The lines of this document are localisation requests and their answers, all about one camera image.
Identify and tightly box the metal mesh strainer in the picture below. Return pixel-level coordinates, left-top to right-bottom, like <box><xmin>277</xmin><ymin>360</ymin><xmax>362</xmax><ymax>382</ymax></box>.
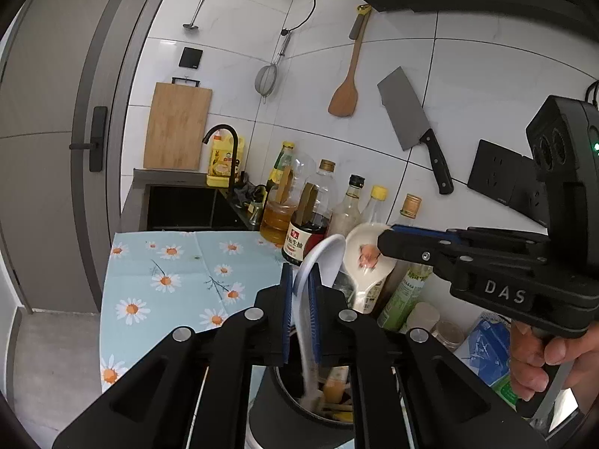
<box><xmin>255</xmin><ymin>32</ymin><xmax>292</xmax><ymax>104</ymax></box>

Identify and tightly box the blue daisy tablecloth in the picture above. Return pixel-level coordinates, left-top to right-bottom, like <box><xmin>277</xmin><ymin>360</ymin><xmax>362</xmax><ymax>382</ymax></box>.
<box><xmin>100</xmin><ymin>229</ymin><xmax>292</xmax><ymax>396</ymax></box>

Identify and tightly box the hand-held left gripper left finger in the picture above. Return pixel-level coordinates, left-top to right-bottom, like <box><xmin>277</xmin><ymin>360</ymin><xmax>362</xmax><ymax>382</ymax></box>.
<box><xmin>51</xmin><ymin>264</ymin><xmax>295</xmax><ymax>449</ymax></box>

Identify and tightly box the gold cap green label bottle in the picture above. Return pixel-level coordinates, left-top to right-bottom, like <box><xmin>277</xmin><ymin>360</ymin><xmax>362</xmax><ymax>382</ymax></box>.
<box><xmin>377</xmin><ymin>193</ymin><xmax>434</xmax><ymax>333</ymax></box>

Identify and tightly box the cream spoon with pink print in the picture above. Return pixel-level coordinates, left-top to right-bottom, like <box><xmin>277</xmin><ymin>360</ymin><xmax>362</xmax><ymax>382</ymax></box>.
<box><xmin>344</xmin><ymin>223</ymin><xmax>398</xmax><ymax>315</ymax></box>

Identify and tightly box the black faucet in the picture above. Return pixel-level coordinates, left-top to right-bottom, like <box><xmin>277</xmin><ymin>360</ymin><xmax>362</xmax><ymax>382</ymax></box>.
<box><xmin>202</xmin><ymin>124</ymin><xmax>242</xmax><ymax>197</ymax></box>

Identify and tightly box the black cap sauce bottle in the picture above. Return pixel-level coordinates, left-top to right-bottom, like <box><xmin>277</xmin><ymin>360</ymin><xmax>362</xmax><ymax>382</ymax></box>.
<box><xmin>328</xmin><ymin>174</ymin><xmax>366</xmax><ymax>239</ymax></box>

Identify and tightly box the metal ladle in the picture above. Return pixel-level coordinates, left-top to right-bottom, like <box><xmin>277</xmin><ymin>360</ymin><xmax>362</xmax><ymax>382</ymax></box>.
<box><xmin>183</xmin><ymin>0</ymin><xmax>213</xmax><ymax>33</ymax></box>

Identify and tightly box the cooking oil bottle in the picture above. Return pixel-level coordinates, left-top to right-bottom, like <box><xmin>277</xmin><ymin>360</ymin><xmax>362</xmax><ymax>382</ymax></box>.
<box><xmin>259</xmin><ymin>141</ymin><xmax>305</xmax><ymax>247</ymax></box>

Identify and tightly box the black wall socket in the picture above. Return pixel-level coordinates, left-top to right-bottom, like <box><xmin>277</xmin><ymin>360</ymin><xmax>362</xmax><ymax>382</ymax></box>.
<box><xmin>510</xmin><ymin>175</ymin><xmax>551</xmax><ymax>226</ymax></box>
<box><xmin>468</xmin><ymin>139</ymin><xmax>526</xmax><ymax>207</ymax></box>

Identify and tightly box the small black wall box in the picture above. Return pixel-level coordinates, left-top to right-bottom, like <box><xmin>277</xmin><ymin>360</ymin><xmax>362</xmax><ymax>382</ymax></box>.
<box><xmin>179</xmin><ymin>47</ymin><xmax>205</xmax><ymax>70</ymax></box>

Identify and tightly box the black utensil holder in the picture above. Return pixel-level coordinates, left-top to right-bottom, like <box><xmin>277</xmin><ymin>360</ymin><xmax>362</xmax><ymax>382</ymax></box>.
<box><xmin>248</xmin><ymin>362</ymin><xmax>356</xmax><ymax>449</ymax></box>

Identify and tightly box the yellow dish soap bottle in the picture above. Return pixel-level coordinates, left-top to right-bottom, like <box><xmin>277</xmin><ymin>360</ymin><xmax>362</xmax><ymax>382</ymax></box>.
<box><xmin>206</xmin><ymin>131</ymin><xmax>246</xmax><ymax>188</ymax></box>

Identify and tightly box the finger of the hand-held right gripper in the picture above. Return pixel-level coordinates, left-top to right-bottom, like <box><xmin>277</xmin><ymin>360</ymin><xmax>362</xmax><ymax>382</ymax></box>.
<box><xmin>377</xmin><ymin>230</ymin><xmax>549</xmax><ymax>282</ymax></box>
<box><xmin>391</xmin><ymin>224</ymin><xmax>551</xmax><ymax>244</ymax></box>

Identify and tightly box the thin black hanging cord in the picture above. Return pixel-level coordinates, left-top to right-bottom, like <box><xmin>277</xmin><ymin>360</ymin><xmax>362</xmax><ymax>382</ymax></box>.
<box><xmin>280</xmin><ymin>0</ymin><xmax>325</xmax><ymax>37</ymax></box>

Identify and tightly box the yellow cap bottle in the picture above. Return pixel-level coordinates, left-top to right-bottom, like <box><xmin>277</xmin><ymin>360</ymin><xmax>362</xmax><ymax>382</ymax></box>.
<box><xmin>360</xmin><ymin>185</ymin><xmax>389</xmax><ymax>226</ymax></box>

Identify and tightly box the blue and white salt bag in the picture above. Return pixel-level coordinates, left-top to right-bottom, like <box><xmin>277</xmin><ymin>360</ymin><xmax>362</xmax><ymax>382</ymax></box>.
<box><xmin>454</xmin><ymin>315</ymin><xmax>514</xmax><ymax>385</ymax></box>

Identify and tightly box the black door lock handle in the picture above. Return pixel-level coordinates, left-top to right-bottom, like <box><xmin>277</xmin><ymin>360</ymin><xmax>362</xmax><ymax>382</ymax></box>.
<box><xmin>69</xmin><ymin>106</ymin><xmax>109</xmax><ymax>172</ymax></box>

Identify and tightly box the black handled cleaver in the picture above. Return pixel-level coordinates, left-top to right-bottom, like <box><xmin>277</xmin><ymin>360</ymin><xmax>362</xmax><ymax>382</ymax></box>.
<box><xmin>377</xmin><ymin>66</ymin><xmax>454</xmax><ymax>196</ymax></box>

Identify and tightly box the grey door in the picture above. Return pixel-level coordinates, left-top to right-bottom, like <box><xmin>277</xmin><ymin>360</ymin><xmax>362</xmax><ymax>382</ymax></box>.
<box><xmin>0</xmin><ymin>0</ymin><xmax>184</xmax><ymax>315</ymax></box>

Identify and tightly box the large soy sauce bottle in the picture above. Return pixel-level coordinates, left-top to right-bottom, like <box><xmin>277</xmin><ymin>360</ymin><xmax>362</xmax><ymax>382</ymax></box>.
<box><xmin>282</xmin><ymin>159</ymin><xmax>338</xmax><ymax>266</ymax></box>

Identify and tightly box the pile of cream chopsticks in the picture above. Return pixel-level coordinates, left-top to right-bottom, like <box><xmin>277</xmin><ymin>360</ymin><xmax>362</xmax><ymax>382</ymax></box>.
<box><xmin>322</xmin><ymin>395</ymin><xmax>355</xmax><ymax>425</ymax></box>

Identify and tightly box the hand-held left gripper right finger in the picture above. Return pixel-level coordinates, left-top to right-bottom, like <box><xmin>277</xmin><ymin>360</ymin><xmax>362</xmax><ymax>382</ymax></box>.
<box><xmin>309</xmin><ymin>262</ymin><xmax>548</xmax><ymax>449</ymax></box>

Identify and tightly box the wooden cutting board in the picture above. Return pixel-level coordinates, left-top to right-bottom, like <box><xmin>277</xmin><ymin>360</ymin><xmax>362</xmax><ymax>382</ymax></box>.
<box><xmin>143</xmin><ymin>77</ymin><xmax>213</xmax><ymax>171</ymax></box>

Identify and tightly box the black sink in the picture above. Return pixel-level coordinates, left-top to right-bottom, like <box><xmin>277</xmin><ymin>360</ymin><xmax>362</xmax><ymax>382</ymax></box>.
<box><xmin>132</xmin><ymin>168</ymin><xmax>263</xmax><ymax>233</ymax></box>

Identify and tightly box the person's right hand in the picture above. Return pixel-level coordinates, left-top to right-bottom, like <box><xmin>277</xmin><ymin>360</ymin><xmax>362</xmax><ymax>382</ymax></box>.
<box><xmin>510</xmin><ymin>320</ymin><xmax>599</xmax><ymax>401</ymax></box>

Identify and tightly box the green sugar bag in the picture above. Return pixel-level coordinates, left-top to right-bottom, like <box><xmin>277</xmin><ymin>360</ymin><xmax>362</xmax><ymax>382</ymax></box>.
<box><xmin>491</xmin><ymin>369</ymin><xmax>521</xmax><ymax>413</ymax></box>

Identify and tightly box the wooden spatula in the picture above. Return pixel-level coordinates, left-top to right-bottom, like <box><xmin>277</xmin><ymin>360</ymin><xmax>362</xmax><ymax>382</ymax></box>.
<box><xmin>328</xmin><ymin>4</ymin><xmax>373</xmax><ymax>118</ymax></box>

